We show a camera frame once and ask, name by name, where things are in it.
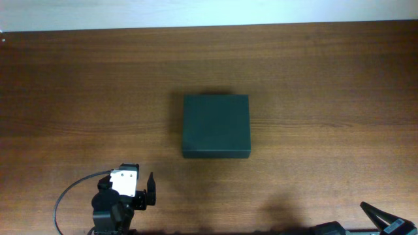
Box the black storage box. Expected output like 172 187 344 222
182 95 251 159

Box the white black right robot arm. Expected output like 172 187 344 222
310 202 417 235

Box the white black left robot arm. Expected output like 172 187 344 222
91 163 156 234

